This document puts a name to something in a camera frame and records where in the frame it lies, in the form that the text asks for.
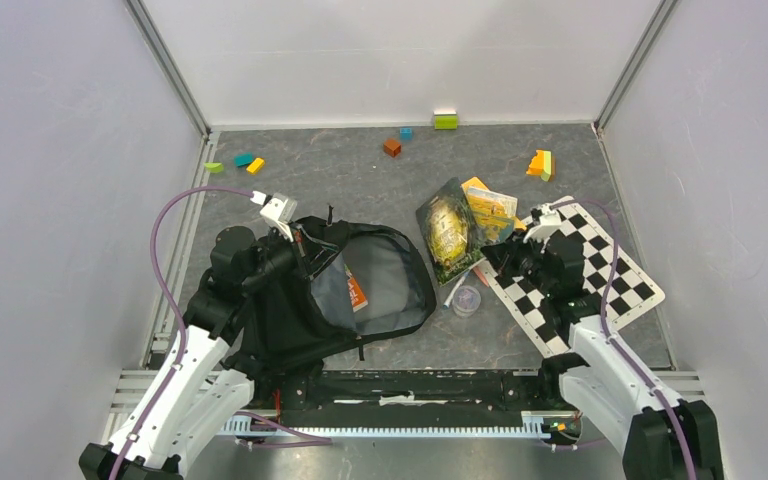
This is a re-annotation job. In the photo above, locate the orange stepped block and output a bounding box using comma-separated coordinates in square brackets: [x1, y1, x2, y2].
[526, 150, 546, 176]

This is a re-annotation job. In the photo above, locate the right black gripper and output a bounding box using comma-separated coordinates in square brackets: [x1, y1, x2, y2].
[480, 228, 554, 297]

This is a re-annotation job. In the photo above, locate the brown cube block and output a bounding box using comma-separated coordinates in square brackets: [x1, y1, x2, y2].
[382, 138, 402, 158]

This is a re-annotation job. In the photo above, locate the green white block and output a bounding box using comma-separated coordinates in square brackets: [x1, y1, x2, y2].
[433, 109, 459, 130]

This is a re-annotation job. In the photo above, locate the yellow paperback novel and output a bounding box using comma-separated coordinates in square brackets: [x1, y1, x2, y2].
[466, 186, 518, 245]

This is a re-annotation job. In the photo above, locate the orange pencil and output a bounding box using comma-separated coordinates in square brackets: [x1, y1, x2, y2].
[472, 266, 489, 287]

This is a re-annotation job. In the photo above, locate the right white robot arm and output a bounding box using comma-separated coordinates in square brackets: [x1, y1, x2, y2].
[482, 230, 724, 479]

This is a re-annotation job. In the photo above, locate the yellow flat booklet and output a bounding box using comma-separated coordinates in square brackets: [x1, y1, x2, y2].
[461, 177, 489, 192]

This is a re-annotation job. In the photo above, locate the black student backpack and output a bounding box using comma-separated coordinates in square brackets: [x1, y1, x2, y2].
[224, 216, 437, 377]

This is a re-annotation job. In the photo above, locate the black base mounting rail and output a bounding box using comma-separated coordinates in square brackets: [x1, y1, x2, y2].
[248, 369, 575, 428]

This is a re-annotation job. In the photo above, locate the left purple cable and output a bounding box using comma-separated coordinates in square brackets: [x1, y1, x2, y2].
[106, 186, 267, 480]

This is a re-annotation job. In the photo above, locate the purple cable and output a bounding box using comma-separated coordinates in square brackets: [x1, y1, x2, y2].
[556, 197, 700, 480]
[106, 186, 267, 480]

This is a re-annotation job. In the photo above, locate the yellow-green block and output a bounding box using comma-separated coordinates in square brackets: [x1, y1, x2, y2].
[541, 150, 556, 182]

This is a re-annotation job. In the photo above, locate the orange treehouse book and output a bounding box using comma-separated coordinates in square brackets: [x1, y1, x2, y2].
[344, 266, 368, 313]

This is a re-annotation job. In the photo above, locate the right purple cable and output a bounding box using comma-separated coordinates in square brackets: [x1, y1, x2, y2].
[556, 197, 700, 480]

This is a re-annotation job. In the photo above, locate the yellow small block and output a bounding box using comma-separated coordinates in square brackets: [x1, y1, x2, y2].
[246, 157, 265, 175]

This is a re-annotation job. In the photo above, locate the white cable duct strip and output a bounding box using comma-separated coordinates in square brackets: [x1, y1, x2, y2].
[217, 414, 551, 440]

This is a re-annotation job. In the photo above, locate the green illustrated book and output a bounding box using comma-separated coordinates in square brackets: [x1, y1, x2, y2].
[415, 177, 486, 286]

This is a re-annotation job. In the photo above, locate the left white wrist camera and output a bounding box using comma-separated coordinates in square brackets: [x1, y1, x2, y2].
[251, 191, 298, 242]

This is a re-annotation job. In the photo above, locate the white blue marker pen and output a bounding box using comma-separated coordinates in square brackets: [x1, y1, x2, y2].
[443, 270, 470, 309]

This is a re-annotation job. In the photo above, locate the clear paperclip jar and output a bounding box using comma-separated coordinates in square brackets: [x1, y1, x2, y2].
[450, 285, 481, 318]

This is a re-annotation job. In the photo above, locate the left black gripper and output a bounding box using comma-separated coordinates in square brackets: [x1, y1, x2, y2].
[241, 219, 338, 294]

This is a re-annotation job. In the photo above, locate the teal block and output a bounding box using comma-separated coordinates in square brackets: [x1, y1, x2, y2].
[233, 153, 255, 168]

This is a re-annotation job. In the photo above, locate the green half-round block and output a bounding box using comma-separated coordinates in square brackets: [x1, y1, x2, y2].
[204, 162, 224, 173]

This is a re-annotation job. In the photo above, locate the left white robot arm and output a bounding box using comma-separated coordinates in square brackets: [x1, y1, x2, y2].
[79, 227, 299, 479]

